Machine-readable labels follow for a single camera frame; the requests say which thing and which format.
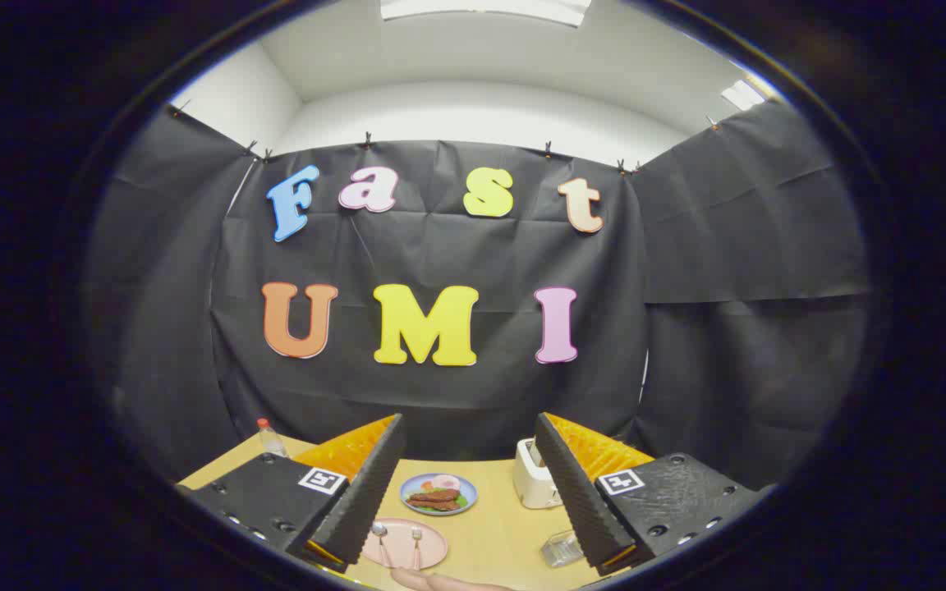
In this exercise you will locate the pink plate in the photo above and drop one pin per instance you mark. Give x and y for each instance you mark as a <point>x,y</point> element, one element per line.
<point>433,543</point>

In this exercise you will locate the pink ham slice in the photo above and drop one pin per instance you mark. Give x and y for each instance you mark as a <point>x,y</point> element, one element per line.
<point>445,483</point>

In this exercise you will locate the row of black cloth clips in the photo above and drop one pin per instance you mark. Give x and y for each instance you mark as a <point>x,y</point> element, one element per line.
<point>367,139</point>

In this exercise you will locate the blue plate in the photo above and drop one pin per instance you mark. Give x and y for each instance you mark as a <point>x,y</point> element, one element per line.
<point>467,492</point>

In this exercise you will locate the white toaster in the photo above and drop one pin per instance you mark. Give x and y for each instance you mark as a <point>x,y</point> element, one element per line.
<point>529,486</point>

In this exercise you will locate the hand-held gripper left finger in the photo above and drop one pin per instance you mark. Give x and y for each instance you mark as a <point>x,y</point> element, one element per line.
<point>366,501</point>

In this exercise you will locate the large ceiling light panel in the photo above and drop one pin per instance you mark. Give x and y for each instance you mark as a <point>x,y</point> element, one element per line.
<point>485,8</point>

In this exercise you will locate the small ceiling light panel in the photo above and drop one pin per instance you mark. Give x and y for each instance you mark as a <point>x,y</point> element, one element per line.
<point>742,94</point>

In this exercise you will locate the clear water bottle red cap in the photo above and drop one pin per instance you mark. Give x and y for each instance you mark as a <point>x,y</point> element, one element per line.
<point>270,442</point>

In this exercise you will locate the brown meat strip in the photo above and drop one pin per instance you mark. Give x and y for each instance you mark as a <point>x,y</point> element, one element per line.
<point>438,495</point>
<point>432,504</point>

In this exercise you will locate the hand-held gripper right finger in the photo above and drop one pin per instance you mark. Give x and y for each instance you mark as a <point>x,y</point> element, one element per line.
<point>576,492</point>

